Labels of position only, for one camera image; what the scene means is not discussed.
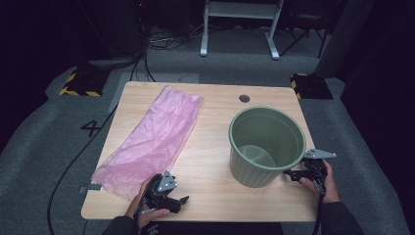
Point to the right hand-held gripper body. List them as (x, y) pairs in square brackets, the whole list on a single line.
[(314, 168)]

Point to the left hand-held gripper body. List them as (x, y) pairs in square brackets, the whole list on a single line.
[(167, 182)]

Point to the green ribbed plastic bin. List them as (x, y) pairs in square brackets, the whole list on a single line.
[(254, 173)]

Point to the pink plastic bag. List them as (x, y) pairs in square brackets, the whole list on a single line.
[(153, 140)]

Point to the person's right hand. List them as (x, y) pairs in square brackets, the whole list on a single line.
[(331, 189)]

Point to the person's left hand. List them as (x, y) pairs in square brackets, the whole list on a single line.
[(138, 212)]

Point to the person's dark clothing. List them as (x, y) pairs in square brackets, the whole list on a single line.
[(212, 228)]

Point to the grey tape piece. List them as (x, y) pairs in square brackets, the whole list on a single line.
[(91, 188)]

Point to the black yellow striped base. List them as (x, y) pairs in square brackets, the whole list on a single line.
[(84, 83), (311, 86)]

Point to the grey curtain column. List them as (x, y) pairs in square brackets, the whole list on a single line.
[(342, 36)]

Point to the black folding stand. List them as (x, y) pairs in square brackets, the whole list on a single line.
[(306, 29)]

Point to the white metal table frame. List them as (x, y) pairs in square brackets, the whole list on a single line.
[(241, 9)]

